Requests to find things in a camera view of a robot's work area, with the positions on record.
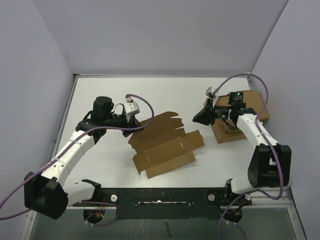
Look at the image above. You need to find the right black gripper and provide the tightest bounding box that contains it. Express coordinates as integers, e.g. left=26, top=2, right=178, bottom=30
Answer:
left=192, top=99, right=232, bottom=126

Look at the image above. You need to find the brown cardboard box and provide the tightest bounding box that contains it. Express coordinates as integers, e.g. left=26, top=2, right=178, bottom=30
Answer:
left=128, top=111, right=205, bottom=179

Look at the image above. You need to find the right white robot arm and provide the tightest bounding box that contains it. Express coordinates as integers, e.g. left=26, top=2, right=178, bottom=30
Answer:
left=192, top=89, right=292, bottom=205

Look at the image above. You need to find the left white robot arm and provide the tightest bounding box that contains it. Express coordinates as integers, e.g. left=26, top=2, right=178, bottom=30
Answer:
left=24, top=95, right=141, bottom=220

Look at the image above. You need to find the flat cardboard stack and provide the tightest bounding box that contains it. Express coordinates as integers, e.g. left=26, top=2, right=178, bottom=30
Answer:
left=204, top=90, right=270, bottom=145

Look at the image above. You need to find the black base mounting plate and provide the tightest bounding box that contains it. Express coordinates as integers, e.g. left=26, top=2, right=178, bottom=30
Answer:
left=82, top=186, right=253, bottom=227

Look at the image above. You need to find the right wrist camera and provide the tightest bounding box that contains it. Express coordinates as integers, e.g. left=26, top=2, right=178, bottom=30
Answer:
left=205, top=86, right=219, bottom=99

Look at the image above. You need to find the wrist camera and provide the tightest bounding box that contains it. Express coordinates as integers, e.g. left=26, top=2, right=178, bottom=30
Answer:
left=205, top=86, right=219, bottom=99
left=123, top=97, right=140, bottom=117

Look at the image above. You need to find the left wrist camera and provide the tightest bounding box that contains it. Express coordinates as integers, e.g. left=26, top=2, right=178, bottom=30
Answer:
left=123, top=97, right=140, bottom=117

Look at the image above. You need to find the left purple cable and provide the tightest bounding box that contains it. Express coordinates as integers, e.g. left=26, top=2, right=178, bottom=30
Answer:
left=0, top=93, right=155, bottom=227

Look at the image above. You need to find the purple cable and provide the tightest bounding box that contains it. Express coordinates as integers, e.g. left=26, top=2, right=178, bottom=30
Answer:
left=0, top=93, right=155, bottom=227
left=214, top=73, right=286, bottom=240

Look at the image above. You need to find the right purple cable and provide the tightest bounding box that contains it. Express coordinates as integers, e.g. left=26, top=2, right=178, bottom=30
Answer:
left=214, top=73, right=286, bottom=240

